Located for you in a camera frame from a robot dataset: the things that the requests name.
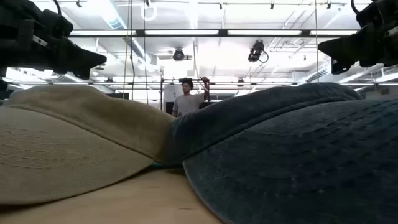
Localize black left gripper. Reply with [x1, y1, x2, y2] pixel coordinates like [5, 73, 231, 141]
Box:
[0, 0, 108, 80]

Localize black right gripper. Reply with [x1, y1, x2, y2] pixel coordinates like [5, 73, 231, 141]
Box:
[317, 0, 398, 75]

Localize beige baseball cap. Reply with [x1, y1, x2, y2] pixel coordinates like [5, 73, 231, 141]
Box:
[0, 84, 177, 206]

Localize dark blue baseball cap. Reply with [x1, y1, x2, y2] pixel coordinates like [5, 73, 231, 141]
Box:
[163, 82, 398, 224]

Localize round black ceiling spotlight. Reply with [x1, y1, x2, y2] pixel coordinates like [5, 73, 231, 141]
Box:
[172, 48, 186, 62]

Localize person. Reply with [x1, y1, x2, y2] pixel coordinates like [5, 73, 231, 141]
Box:
[172, 76, 210, 118]

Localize thin hanging cable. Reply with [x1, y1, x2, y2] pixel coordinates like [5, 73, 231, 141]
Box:
[123, 0, 136, 101]
[314, 0, 320, 83]

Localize black overhead camera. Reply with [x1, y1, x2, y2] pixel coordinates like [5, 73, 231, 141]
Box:
[248, 40, 269, 63]

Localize black overhead frame bar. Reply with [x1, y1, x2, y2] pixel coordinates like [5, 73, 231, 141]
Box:
[67, 29, 360, 39]

